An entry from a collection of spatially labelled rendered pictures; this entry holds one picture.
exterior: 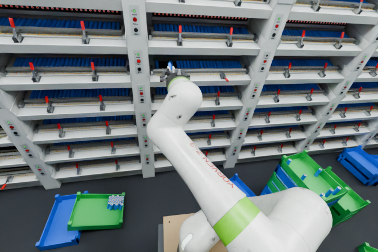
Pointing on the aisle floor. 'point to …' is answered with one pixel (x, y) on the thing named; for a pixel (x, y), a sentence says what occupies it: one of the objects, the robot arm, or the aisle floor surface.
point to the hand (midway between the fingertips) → (171, 70)
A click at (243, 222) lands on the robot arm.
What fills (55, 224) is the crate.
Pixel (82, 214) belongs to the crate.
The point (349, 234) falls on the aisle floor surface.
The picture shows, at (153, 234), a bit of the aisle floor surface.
